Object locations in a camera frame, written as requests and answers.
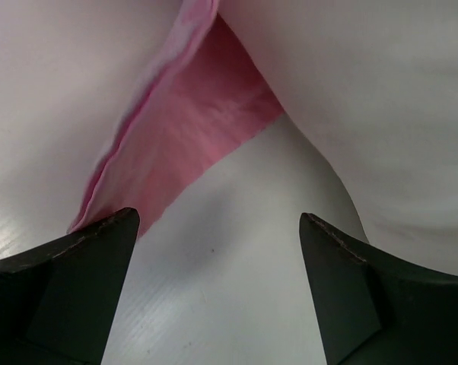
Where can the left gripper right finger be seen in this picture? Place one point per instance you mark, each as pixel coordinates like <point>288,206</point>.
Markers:
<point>374,308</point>

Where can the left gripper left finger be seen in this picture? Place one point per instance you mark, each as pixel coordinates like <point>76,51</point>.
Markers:
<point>58,300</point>

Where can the white pillow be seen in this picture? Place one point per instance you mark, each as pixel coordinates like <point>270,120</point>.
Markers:
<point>372,84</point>

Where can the pink pillowcase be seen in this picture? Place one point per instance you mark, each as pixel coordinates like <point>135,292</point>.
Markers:
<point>200,98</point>

